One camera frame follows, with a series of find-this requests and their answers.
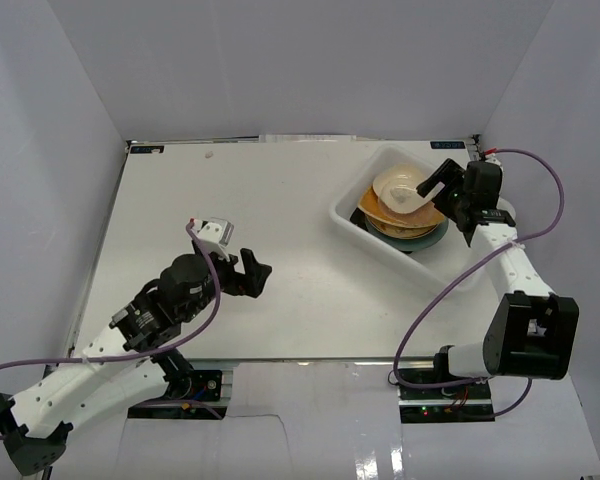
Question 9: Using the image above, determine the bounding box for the teal round plate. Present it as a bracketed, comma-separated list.
[365, 218, 449, 253]

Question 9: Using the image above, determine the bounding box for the panda square dish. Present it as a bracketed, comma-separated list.
[372, 164, 433, 215]

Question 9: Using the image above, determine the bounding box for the beige bird motif plate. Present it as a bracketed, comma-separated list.
[366, 203, 446, 238]

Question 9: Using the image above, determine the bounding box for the woven bamboo triangular tray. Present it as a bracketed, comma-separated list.
[357, 186, 393, 223]

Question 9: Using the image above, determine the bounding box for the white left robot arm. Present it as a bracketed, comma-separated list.
[0, 248, 272, 476]

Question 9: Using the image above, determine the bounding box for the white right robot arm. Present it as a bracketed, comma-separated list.
[417, 159, 579, 399]

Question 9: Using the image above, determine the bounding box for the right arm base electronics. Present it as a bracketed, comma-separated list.
[387, 371, 495, 425]

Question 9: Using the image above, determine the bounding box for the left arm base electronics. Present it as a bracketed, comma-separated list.
[127, 370, 227, 421]

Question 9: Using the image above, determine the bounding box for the white plastic bin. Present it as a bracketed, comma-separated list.
[328, 140, 477, 293]

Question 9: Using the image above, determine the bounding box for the right blue table label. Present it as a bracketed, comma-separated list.
[430, 140, 466, 150]

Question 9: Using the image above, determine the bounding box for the blue table label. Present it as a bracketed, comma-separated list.
[129, 145, 164, 155]
[430, 140, 466, 150]

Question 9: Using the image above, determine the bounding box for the white paper sheet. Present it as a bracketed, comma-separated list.
[258, 134, 357, 144]

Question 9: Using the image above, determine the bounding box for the left blue table label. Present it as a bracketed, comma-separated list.
[129, 145, 164, 155]

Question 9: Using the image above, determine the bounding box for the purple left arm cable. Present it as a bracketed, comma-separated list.
[0, 217, 224, 441]

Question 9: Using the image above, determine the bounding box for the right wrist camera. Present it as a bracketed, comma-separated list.
[479, 148, 503, 169]

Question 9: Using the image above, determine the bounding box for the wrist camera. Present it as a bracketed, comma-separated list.
[198, 218, 234, 261]
[479, 148, 503, 169]

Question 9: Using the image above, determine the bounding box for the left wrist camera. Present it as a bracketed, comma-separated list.
[198, 218, 234, 261]

